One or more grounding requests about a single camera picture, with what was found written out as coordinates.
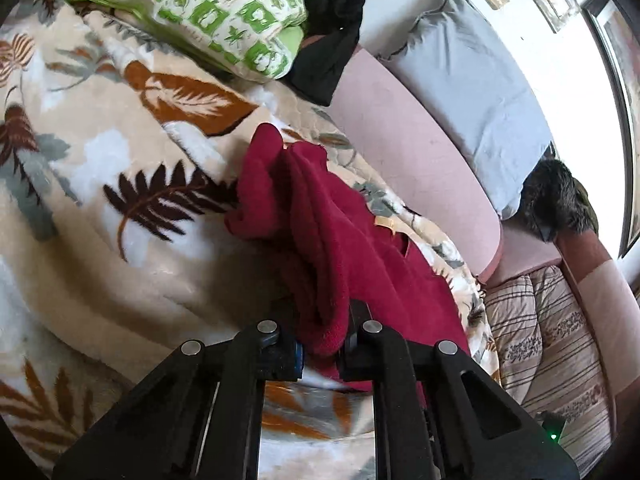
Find striped beige quilt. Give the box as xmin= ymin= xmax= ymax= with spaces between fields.
xmin=485 ymin=266 xmax=612 ymax=476

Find pink mattress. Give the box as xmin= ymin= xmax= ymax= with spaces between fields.
xmin=326 ymin=49 xmax=561 ymax=286

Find beige leaf-pattern blanket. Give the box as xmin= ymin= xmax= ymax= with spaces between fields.
xmin=1 ymin=0 xmax=499 ymax=476

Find grey pillow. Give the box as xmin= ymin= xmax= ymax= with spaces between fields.
xmin=380 ymin=0 xmax=552 ymax=220

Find red knit garment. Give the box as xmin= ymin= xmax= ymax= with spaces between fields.
xmin=224 ymin=122 xmax=469 ymax=379

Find black garment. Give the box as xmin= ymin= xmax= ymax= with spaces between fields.
xmin=284 ymin=0 xmax=366 ymax=106

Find dark furry cushion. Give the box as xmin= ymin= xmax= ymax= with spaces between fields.
xmin=518 ymin=158 xmax=599 ymax=243

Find green patterned white cloth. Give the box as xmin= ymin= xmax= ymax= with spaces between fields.
xmin=75 ymin=0 xmax=307 ymax=82

